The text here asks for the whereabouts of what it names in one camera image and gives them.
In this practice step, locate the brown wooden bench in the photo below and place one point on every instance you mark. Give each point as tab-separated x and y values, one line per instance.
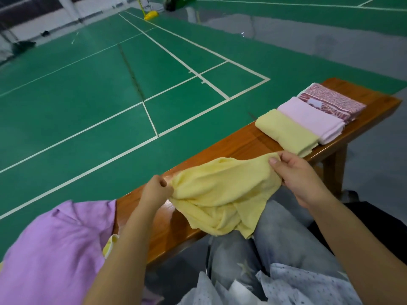
235	146

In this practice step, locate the yellow net post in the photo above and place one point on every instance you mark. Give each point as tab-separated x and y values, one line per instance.
150	15

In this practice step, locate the red patterned towel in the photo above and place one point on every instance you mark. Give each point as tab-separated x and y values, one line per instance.
334	101

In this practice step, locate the person's left forearm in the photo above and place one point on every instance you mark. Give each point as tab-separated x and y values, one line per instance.
121	263

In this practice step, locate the purple towel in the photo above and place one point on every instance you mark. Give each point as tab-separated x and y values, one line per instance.
54	257

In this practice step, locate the person's right forearm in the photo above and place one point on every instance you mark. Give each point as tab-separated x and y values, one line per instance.
362	251

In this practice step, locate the black sports bag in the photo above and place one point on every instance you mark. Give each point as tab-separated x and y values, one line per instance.
179	3

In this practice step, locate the pale yellow towel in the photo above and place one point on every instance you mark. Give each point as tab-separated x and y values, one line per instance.
222	193
286	131

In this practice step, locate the light pink towel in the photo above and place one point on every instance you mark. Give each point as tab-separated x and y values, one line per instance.
311	118

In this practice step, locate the yellow white striped cloth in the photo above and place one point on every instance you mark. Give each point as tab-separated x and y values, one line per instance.
110	245

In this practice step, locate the person's right hand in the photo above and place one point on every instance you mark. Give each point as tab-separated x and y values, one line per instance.
299	178

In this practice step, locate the person's grey trousers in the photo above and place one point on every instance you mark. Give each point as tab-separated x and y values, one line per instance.
286	241

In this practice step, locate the person's left hand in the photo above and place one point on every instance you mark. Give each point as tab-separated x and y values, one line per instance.
156	193

